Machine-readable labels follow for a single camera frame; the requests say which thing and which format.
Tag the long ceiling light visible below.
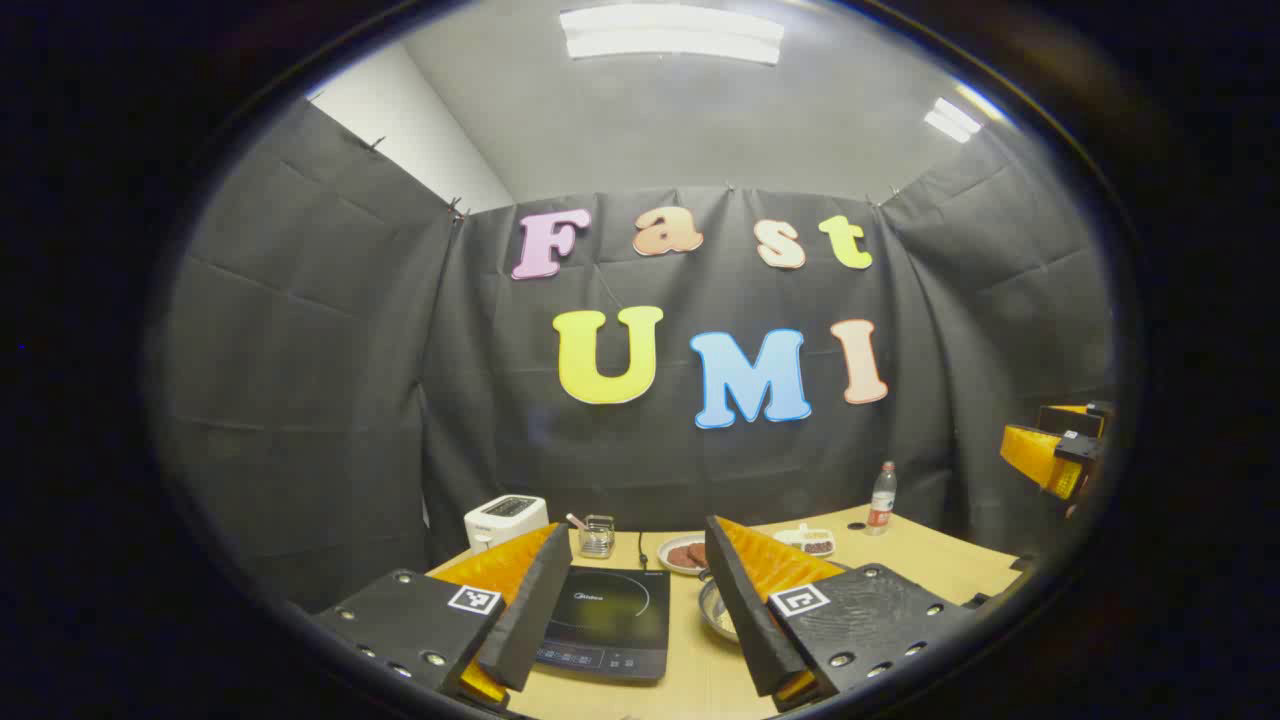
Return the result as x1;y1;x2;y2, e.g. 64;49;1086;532
558;5;786;66

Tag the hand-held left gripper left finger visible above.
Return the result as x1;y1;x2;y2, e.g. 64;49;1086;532
310;522;574;713

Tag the black induction cooktop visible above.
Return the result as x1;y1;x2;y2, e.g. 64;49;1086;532
530;565;672;684

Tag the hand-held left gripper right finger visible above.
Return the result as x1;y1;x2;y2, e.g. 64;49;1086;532
703;515;986;713

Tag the clear water bottle red label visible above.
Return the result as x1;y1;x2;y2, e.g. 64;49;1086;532
866;461;898;537

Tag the black backdrop cloth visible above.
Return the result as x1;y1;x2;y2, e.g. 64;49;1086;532
150;95;1116;611

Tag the round white plate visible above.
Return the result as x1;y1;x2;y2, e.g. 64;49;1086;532
657;533;713;577

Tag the small ceiling light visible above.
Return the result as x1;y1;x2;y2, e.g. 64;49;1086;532
922;97;983;144

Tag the white divided dish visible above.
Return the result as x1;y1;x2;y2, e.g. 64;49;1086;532
775;525;837;559

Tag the white toaster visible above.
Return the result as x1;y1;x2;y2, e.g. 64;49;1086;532
463;495;550;553

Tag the steel pot with black handles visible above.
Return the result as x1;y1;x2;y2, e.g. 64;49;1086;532
697;570;749;643

